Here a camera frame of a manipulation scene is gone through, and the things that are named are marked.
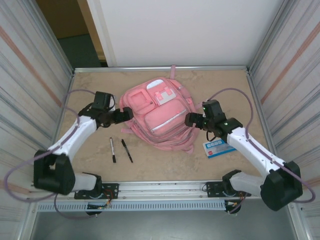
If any pink school backpack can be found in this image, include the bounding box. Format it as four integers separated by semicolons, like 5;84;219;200
117;64;201;154

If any blue white card packet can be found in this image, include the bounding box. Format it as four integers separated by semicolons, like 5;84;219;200
201;139;237;160

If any black marker pen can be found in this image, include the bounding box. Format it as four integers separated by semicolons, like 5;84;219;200
121;138;134;163

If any white barrel marker pen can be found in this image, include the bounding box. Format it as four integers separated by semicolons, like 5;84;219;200
109;137;117;164

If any small circuit board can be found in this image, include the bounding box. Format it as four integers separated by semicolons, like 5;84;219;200
86;202;112;210

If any corrugated side panel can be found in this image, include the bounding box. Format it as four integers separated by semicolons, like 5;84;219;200
247;0;320;240
0;0;75;240

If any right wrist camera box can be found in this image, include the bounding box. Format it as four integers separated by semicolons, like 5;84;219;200
202;99;226;121

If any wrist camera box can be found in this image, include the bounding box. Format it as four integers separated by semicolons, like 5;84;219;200
93;91;117;111
202;99;226;121

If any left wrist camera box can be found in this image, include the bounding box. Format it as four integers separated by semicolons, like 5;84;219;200
93;91;117;111

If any aluminium table edge rail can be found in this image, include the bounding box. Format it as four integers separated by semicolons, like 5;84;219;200
73;65;251;75

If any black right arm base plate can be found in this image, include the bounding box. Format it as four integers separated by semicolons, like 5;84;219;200
205;181;252;198

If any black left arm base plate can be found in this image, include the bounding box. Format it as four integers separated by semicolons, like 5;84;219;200
74;183;120;200

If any aluminium mounting rail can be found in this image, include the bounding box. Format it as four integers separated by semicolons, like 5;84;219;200
29;178;300;201

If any grey slotted cable duct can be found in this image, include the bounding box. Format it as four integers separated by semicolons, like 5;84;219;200
37;199;227;213

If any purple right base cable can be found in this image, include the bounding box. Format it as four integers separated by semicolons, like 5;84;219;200
228;192;252;215

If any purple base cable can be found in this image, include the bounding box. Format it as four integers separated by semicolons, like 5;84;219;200
53;193;89;220
228;192;252;215

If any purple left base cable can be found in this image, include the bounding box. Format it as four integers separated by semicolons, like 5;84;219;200
53;193;89;220

